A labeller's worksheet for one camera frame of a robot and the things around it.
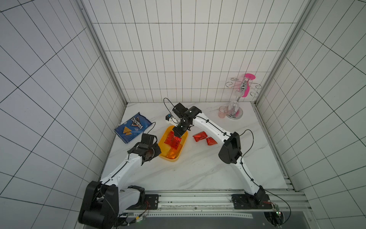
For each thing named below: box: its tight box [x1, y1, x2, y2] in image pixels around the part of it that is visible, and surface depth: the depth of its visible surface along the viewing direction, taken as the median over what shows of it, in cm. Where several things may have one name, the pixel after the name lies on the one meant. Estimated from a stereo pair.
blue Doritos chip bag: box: [113, 111, 153, 144], surface depth 105 cm
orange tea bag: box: [166, 145, 182, 159], surface depth 89 cm
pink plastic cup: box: [218, 105, 229, 119], surface depth 111 cm
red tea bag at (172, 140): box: [163, 130, 182, 150], surface depth 89 cm
